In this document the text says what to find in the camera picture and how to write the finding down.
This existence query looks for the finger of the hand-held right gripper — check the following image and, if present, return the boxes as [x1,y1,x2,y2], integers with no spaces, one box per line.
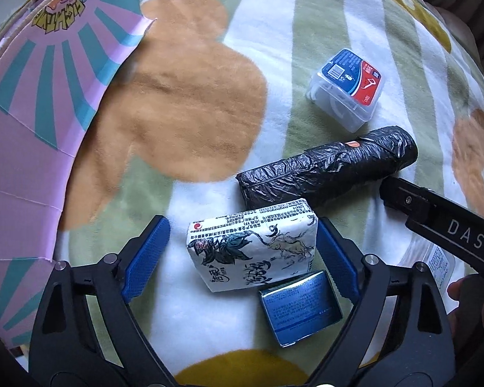
[379,175,438,226]

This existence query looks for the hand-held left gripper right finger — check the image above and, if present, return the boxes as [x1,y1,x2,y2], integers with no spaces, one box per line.
[307,217,456,387]

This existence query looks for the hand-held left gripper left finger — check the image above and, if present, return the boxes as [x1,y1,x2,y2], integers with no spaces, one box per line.
[28,214,174,387]

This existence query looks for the black garbage bag roll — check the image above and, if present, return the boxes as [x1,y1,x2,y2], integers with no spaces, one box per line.
[236,126,418,210]

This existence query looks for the white paper-wrapped tea brick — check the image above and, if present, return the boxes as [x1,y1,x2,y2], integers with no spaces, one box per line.
[186,198,319,293]

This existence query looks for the person's right hand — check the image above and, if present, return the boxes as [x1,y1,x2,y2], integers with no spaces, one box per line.
[447,278,484,333]

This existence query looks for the clear plastic packet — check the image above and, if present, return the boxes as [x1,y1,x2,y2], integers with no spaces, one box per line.
[399,236,457,297]

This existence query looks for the small blue cardboard box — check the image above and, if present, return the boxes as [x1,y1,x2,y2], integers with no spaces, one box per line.
[258,271,343,348]

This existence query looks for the clear plastic floss pick box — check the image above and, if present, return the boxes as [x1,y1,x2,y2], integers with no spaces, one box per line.
[305,48,385,134]

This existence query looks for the pink printed cardboard box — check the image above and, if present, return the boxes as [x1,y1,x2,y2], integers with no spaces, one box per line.
[0,0,158,351]

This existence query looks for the striped bear printed blanket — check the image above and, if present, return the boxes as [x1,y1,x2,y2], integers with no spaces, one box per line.
[20,0,484,387]

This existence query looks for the dark brown cushion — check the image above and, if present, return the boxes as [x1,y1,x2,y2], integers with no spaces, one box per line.
[401,0,484,63]

